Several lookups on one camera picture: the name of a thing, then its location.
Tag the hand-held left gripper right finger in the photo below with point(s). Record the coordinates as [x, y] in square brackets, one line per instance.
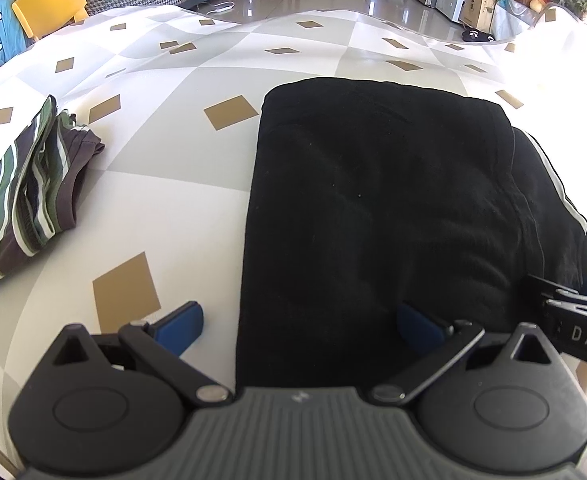
[418, 327]

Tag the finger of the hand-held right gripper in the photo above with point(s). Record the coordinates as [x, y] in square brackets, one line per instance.
[556, 287]
[583, 308]

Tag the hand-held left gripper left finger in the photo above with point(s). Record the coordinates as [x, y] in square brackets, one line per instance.
[183, 327]

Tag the black t-shirt red print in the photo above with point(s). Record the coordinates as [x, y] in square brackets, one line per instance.
[373, 210]

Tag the green grey striped shirt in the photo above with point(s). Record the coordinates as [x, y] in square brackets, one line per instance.
[18, 200]

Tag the cardboard box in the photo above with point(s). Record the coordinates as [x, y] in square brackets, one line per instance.
[478, 7]

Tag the yellow plastic chair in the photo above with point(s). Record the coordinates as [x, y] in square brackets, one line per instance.
[48, 5]

